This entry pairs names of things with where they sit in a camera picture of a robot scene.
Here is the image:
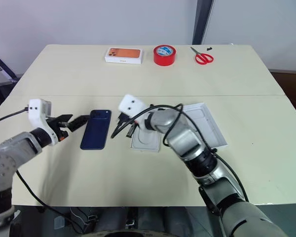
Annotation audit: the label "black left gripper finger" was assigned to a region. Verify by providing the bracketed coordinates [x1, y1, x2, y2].
[54, 114, 74, 122]
[69, 115, 91, 132]

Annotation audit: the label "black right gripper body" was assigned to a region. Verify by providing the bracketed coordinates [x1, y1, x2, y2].
[116, 112, 140, 131]

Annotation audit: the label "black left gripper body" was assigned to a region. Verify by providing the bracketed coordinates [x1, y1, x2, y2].
[46, 116, 73, 143]

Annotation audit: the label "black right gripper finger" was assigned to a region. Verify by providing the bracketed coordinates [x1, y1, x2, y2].
[110, 118, 129, 140]
[125, 123, 137, 139]

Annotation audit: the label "white phone box base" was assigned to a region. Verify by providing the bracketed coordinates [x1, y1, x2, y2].
[130, 122, 162, 154]

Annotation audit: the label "orange printed phone box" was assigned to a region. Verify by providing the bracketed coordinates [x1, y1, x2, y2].
[104, 47, 145, 66]

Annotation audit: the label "white phone box lid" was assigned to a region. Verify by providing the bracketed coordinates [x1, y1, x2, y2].
[181, 102, 229, 150]

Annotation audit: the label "dark blue smartphone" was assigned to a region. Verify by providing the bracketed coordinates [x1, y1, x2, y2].
[79, 109, 112, 151]

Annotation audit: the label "red tape roll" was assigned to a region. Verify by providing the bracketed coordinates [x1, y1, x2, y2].
[152, 44, 177, 67]

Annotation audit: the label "black metal stand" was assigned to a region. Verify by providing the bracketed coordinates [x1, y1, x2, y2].
[0, 47, 22, 119]

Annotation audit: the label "dark rounded shape under table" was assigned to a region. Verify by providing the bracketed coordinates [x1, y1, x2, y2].
[68, 206, 102, 233]
[124, 206, 139, 228]

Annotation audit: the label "dark grey pillar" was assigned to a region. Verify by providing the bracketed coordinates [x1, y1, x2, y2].
[191, 0, 216, 45]

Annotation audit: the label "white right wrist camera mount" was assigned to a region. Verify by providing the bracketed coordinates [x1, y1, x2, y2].
[117, 94, 151, 129]

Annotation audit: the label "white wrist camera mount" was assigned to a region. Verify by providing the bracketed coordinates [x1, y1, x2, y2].
[117, 94, 151, 129]
[28, 98, 58, 147]

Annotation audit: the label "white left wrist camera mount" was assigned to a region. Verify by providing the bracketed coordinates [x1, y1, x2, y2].
[28, 98, 58, 147]

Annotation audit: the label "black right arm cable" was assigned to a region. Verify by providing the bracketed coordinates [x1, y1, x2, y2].
[134, 103, 249, 203]

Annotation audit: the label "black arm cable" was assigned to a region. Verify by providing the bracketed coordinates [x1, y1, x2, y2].
[0, 106, 86, 234]
[134, 103, 249, 203]

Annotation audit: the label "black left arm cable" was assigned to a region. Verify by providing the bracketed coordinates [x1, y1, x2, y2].
[0, 106, 86, 234]

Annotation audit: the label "red handled scissors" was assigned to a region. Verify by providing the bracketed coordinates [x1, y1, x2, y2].
[189, 46, 215, 66]

